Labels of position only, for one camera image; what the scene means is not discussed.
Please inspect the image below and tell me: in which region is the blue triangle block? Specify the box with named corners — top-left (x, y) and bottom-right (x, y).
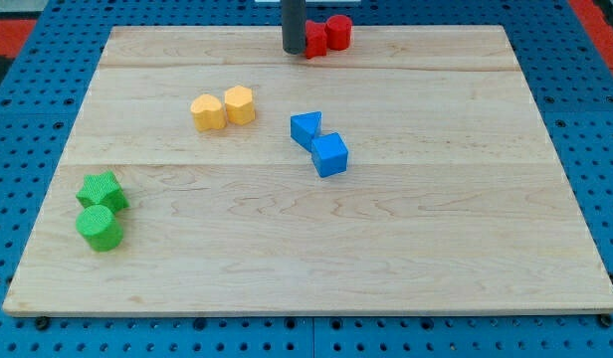
top-left (290, 111), bottom-right (322, 152)

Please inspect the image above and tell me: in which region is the blue cube block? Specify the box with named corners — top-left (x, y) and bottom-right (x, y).
top-left (311, 132), bottom-right (348, 177)

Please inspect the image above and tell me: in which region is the light wooden board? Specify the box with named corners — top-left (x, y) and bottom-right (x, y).
top-left (3, 25), bottom-right (613, 317)

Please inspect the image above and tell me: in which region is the yellow hexagon block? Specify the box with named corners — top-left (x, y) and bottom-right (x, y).
top-left (224, 86), bottom-right (256, 125)

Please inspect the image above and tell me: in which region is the yellow heart block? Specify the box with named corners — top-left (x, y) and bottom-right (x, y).
top-left (190, 93), bottom-right (227, 131)

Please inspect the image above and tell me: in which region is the red star block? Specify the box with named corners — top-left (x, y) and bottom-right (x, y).
top-left (305, 20), bottom-right (327, 59)

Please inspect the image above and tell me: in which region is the red cylinder block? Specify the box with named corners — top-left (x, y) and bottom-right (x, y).
top-left (325, 15), bottom-right (352, 51)

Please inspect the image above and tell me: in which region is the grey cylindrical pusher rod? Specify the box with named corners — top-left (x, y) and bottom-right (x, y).
top-left (280, 0), bottom-right (307, 55)

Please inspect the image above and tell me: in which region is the green star block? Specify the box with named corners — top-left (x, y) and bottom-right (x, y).
top-left (76, 171), bottom-right (129, 214)

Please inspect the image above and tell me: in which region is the green cylinder block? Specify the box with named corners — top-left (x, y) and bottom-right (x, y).
top-left (76, 205), bottom-right (123, 252)

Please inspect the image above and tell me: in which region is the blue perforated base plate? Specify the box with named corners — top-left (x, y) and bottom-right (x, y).
top-left (0, 1), bottom-right (613, 357)

